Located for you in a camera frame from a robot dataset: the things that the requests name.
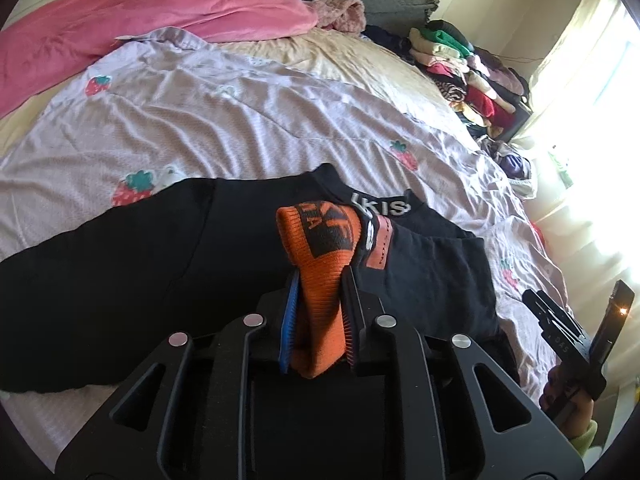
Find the dark navy cloth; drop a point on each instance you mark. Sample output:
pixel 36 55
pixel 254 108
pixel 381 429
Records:
pixel 390 42

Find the pile of folded clothes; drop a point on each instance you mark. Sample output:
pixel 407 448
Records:
pixel 470 80

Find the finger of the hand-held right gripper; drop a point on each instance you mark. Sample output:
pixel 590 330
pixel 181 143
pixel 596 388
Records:
pixel 555 317

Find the pink fuzzy garment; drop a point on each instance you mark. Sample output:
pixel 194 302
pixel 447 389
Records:
pixel 340 15

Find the dark bedside cabinet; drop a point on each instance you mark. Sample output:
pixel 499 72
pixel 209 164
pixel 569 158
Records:
pixel 520 122

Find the white curtain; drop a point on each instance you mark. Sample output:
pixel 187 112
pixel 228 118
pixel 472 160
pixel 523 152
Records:
pixel 590 110

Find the cream bed sheet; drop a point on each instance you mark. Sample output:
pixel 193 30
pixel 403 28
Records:
pixel 350 60

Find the person's right forearm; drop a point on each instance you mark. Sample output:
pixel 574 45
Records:
pixel 585 437

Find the lilac strawberry print blanket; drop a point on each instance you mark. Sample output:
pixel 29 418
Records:
pixel 250 110

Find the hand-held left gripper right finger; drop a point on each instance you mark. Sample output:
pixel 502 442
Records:
pixel 348 332

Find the person's right hand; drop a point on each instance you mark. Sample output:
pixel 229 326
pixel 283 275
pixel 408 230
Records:
pixel 565 402

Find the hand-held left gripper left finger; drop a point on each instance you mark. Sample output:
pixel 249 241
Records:
pixel 291 322

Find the pink blanket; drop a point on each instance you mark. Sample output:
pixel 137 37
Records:
pixel 150 15

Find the heap of purple clothes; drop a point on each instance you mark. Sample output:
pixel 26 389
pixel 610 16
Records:
pixel 512 165

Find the black sweater with orange cuff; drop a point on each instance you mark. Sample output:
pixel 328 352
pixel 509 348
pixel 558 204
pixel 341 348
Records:
pixel 150 260

